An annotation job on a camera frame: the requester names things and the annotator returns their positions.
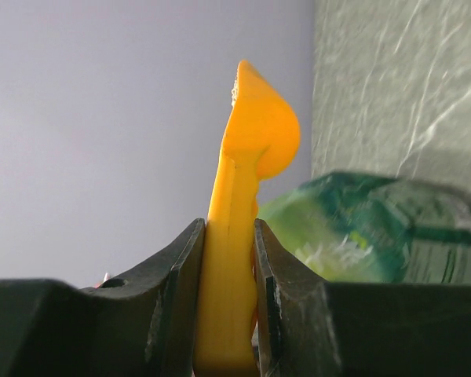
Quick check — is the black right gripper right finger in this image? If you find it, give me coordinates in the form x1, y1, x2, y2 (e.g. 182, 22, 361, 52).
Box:
254, 220, 471, 376

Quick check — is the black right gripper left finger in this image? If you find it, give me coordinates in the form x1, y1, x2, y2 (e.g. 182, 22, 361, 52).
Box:
0, 218, 205, 376

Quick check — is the green litter bag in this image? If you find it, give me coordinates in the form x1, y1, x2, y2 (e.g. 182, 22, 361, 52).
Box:
258, 171, 471, 284

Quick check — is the yellow plastic scoop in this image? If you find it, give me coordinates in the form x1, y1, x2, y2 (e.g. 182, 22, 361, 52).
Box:
193, 60, 301, 376

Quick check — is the beige cat litter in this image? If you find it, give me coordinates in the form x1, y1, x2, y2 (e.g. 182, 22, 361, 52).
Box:
231, 74, 239, 108

